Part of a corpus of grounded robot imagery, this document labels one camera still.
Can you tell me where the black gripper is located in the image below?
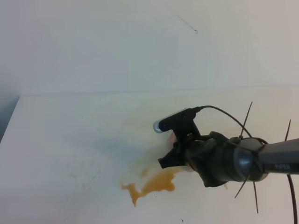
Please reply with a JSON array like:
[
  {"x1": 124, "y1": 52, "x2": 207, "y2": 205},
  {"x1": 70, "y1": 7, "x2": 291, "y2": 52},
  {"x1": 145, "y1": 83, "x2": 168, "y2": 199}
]
[{"x1": 158, "y1": 132, "x2": 236, "y2": 187}]

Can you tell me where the pink checkered rag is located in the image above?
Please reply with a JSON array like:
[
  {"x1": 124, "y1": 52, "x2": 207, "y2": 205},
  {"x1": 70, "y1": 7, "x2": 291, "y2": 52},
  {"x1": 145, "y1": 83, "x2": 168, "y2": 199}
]
[{"x1": 168, "y1": 133, "x2": 176, "y2": 147}]

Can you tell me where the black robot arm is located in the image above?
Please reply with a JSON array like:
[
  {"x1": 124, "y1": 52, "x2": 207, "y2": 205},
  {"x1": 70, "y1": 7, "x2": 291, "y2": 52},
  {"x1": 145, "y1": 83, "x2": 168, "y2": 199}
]
[{"x1": 158, "y1": 132, "x2": 299, "y2": 187}]

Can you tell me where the brown coffee stain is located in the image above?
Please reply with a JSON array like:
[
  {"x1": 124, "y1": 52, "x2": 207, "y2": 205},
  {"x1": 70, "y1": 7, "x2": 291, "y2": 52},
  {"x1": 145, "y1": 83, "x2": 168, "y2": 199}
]
[{"x1": 120, "y1": 168, "x2": 229, "y2": 208}]

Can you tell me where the black zip tie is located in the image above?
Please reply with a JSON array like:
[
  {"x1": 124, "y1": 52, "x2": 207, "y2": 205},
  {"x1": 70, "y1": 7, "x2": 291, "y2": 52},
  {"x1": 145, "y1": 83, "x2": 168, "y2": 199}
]
[
  {"x1": 235, "y1": 102, "x2": 258, "y2": 213},
  {"x1": 285, "y1": 119, "x2": 292, "y2": 141}
]

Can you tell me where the black zip tie right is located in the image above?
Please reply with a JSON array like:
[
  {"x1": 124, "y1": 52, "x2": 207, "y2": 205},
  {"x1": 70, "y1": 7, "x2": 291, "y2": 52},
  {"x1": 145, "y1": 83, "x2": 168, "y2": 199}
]
[{"x1": 285, "y1": 119, "x2": 292, "y2": 141}]

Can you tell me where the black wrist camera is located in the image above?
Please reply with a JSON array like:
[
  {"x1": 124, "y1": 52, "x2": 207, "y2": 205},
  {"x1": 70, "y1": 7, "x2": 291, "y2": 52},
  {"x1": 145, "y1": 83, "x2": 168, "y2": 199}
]
[{"x1": 153, "y1": 108, "x2": 201, "y2": 142}]

